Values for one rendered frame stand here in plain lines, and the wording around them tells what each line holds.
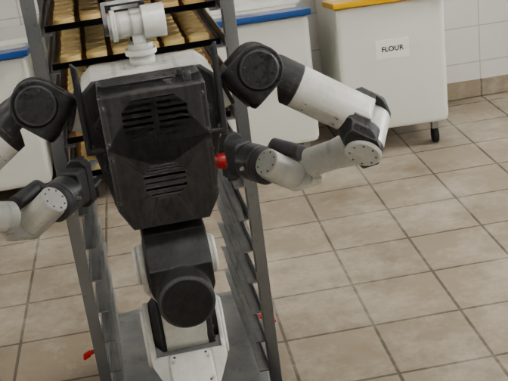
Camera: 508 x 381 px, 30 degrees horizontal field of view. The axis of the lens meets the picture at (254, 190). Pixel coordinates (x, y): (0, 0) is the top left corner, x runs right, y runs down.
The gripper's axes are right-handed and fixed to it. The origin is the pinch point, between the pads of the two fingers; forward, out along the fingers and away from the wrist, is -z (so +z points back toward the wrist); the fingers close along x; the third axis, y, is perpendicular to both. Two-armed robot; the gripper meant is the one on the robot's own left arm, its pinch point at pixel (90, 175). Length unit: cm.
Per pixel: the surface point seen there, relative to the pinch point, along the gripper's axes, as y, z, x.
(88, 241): 5.6, -2.2, -19.1
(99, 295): 8.3, -6.1, -37.1
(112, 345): 10, -10, -55
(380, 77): -15, -241, -48
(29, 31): 6.2, 3.2, 36.4
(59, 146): 5.2, 2.6, 8.4
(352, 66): -3, -236, -41
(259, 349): -26, -28, -64
